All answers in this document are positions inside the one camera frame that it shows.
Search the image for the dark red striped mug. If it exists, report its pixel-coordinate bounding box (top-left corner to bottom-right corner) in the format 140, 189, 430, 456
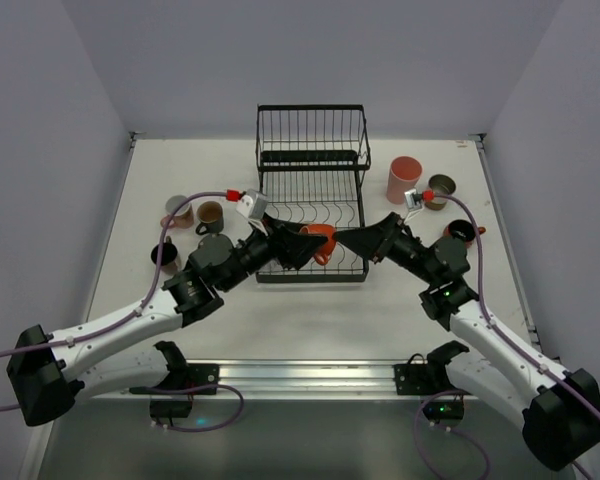
195, 201, 224, 236

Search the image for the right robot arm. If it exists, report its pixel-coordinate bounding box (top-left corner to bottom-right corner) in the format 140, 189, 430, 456
334, 213, 600, 471

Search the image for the aluminium mounting rail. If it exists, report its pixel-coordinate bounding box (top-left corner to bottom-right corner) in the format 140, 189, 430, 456
44, 357, 536, 401

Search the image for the black wire dish rack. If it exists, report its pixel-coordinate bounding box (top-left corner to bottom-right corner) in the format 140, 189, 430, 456
253, 103, 373, 285

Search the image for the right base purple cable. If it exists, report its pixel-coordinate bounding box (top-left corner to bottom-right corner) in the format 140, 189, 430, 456
413, 387, 491, 480

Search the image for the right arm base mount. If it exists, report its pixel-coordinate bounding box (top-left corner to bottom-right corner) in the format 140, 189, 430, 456
393, 353, 452, 396

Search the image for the black mug brown interior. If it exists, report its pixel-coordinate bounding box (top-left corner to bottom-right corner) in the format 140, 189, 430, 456
150, 236, 180, 275

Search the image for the white steel cup wood band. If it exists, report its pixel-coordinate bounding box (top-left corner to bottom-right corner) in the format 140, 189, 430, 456
425, 174, 457, 211

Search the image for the controller box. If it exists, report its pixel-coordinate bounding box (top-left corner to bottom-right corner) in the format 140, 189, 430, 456
149, 400, 192, 426
421, 399, 465, 426

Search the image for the left controller box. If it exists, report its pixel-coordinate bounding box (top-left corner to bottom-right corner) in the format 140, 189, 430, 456
149, 400, 192, 426

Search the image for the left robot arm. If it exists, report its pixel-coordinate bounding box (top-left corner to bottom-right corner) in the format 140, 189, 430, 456
6, 216, 331, 427

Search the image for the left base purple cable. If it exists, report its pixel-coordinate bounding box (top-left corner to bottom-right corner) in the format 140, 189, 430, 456
154, 383, 245, 433

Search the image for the small orange cup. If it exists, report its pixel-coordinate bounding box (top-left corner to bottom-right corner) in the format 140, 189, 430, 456
299, 223, 338, 267

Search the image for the orange teacup white rim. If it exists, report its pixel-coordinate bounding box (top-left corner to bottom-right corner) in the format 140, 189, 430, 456
443, 219, 487, 247

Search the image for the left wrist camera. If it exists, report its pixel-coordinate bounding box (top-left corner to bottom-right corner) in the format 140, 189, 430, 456
236, 189, 269, 236

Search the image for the pink mug white interior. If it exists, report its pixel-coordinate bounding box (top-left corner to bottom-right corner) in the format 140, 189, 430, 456
160, 195, 195, 229

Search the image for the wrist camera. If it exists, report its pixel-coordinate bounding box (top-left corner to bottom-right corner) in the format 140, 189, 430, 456
236, 189, 269, 236
404, 188, 435, 222

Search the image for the tall pink plastic cup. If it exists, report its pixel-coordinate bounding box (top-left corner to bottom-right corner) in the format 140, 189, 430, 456
386, 156, 423, 205

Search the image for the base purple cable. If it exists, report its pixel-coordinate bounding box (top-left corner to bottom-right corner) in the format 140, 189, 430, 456
413, 387, 491, 480
154, 383, 245, 433

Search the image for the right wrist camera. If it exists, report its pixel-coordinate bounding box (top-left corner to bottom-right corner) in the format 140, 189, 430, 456
404, 188, 435, 222

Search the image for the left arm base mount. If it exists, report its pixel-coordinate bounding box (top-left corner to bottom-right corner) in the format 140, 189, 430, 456
129, 363, 220, 396

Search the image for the right controller box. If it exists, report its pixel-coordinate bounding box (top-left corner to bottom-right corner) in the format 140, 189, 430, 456
421, 399, 465, 426

